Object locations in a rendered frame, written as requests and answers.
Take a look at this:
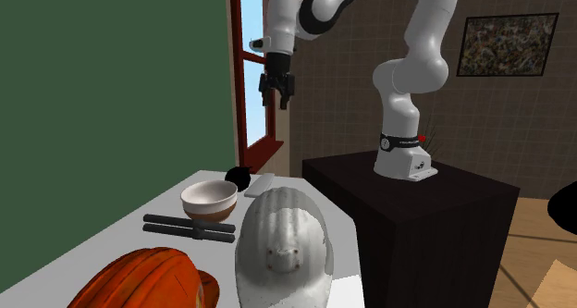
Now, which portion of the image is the white hard hat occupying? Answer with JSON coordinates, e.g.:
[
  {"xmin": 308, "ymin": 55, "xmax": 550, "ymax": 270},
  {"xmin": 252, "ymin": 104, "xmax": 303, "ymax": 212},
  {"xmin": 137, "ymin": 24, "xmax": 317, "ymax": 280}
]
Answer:
[{"xmin": 234, "ymin": 186, "xmax": 335, "ymax": 308}]

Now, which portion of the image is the black rounded furniture piece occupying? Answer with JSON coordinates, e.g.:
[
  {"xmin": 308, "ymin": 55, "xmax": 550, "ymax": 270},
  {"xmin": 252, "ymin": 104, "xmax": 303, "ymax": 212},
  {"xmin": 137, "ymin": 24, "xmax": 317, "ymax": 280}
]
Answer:
[{"xmin": 546, "ymin": 180, "xmax": 577, "ymax": 236}]

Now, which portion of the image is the orange hard hat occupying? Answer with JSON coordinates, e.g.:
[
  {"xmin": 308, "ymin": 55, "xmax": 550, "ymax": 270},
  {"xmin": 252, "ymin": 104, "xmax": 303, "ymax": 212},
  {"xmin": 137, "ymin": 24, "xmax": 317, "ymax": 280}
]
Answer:
[{"xmin": 66, "ymin": 246, "xmax": 221, "ymax": 308}]

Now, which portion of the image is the black round object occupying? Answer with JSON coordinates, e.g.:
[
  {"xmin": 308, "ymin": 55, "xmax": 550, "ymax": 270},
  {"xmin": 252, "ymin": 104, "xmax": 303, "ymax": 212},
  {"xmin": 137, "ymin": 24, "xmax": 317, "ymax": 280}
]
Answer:
[{"xmin": 224, "ymin": 166, "xmax": 252, "ymax": 192}]

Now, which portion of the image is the white and brown bowl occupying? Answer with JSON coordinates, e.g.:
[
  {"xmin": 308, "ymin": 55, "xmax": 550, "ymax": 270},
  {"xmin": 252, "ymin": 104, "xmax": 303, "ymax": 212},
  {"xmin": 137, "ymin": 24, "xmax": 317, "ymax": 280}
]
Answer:
[{"xmin": 180, "ymin": 179, "xmax": 239, "ymax": 224}]

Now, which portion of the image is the black framed abstract wall picture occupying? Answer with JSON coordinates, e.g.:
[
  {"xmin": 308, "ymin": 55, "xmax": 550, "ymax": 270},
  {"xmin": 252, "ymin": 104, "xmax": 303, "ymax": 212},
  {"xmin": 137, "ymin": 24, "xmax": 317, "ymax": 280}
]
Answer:
[{"xmin": 456, "ymin": 12, "xmax": 560, "ymax": 78}]

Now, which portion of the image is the white flat remote control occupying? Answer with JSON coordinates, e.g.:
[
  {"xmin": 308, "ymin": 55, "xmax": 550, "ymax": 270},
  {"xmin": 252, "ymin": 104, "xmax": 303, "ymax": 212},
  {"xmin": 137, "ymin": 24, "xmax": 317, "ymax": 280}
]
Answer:
[{"xmin": 244, "ymin": 172, "xmax": 276, "ymax": 199}]

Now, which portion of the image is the red framed window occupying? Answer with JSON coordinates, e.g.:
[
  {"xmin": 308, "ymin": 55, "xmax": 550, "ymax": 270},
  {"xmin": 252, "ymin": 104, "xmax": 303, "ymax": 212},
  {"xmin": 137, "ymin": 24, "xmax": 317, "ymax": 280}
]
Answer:
[{"xmin": 227, "ymin": 0, "xmax": 285, "ymax": 174}]

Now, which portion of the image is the dark brown robot stand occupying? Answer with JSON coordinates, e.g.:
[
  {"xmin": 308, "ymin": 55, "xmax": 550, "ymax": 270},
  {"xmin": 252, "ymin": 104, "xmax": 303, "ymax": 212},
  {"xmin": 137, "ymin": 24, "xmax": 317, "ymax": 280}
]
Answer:
[{"xmin": 301, "ymin": 149, "xmax": 522, "ymax": 308}]

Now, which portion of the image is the dark grey double bar tool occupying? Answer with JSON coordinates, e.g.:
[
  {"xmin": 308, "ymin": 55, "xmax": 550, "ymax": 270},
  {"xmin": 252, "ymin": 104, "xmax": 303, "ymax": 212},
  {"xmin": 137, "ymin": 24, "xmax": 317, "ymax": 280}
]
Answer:
[{"xmin": 141, "ymin": 213, "xmax": 237, "ymax": 244}]

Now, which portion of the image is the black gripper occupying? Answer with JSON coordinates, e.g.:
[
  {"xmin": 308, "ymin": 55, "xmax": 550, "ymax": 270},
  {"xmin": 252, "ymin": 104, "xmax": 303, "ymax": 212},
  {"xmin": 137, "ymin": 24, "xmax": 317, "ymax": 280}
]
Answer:
[{"xmin": 259, "ymin": 52, "xmax": 297, "ymax": 111}]

